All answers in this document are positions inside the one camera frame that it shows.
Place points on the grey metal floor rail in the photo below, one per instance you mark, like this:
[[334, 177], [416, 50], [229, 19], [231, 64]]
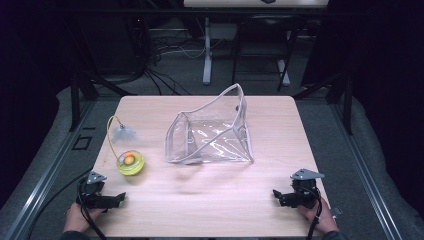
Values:
[[366, 173], [43, 180]]

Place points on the clear plastic pouch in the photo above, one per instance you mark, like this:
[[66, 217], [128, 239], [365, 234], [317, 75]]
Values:
[[213, 140]]

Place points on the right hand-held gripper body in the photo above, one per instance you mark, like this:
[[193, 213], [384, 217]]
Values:
[[304, 191]]

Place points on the person's right hand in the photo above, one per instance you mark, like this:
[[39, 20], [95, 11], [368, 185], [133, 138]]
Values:
[[318, 218]]

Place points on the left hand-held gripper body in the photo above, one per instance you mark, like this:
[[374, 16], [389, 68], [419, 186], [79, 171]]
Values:
[[91, 196]]

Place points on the white desk leg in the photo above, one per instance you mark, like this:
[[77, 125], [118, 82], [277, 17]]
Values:
[[284, 71], [207, 56]]

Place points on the black metal chair frame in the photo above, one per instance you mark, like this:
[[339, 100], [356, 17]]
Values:
[[263, 50]]

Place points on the yellow round feather toy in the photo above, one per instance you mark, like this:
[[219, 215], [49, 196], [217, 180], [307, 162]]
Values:
[[130, 163]]

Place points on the black metal stand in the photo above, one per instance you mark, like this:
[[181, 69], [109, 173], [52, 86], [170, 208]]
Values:
[[336, 93], [85, 90]]

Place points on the person's left hand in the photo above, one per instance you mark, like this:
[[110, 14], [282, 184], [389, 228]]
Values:
[[79, 218]]

